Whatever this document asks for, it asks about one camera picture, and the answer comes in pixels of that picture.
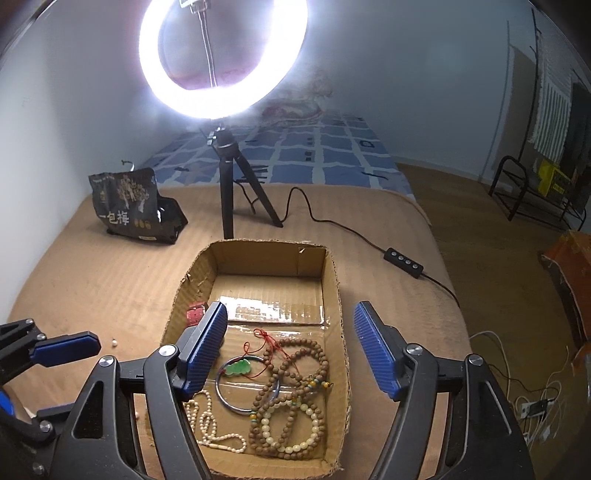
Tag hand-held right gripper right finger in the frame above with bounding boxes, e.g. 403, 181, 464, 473
353, 301, 536, 480

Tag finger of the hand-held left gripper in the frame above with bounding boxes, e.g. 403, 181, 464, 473
0, 318, 102, 384
0, 388, 77, 444

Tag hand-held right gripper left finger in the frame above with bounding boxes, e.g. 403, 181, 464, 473
67, 301, 229, 480

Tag green jade pendant red cord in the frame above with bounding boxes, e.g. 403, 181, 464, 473
222, 329, 283, 385

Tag dark metal bangle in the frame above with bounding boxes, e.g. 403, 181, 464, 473
216, 354, 281, 418

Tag white bead necklace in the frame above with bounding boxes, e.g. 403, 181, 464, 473
185, 390, 247, 455

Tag brown bead necklace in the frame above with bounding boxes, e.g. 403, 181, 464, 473
248, 337, 333, 461

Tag cardboard box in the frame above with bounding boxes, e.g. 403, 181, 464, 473
159, 237, 354, 478

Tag cream bead bracelet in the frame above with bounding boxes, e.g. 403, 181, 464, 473
261, 401, 324, 457

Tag black snack bag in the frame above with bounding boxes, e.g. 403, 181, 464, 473
88, 167, 189, 245

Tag black tripod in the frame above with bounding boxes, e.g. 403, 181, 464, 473
201, 124, 284, 240

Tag white power strip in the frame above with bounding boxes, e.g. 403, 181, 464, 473
518, 398, 558, 417

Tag blue patterned bed sheet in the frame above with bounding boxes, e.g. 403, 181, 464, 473
141, 113, 411, 202

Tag orange cloth-covered furniture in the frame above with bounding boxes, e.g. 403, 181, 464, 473
538, 231, 591, 366

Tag black metal shoe rack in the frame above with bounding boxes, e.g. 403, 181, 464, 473
489, 156, 588, 232

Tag folded floral quilt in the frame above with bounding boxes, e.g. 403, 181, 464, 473
259, 69, 335, 126

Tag yellow box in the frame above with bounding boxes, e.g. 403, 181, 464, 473
538, 159, 572, 195

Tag striped white towel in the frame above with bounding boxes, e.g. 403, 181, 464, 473
529, 69, 572, 158

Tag dark hanging clothes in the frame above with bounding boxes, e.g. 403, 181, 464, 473
558, 82, 591, 205

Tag phone holder on gooseneck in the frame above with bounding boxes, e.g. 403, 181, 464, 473
178, 0, 219, 89

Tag black clothes rack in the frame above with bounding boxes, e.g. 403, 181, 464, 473
522, 9, 591, 158

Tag black cable with inline controller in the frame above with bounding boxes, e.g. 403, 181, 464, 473
238, 182, 462, 308

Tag white floor cables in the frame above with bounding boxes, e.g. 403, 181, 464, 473
471, 330, 574, 449

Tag white ring light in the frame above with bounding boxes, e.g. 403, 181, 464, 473
139, 0, 308, 120

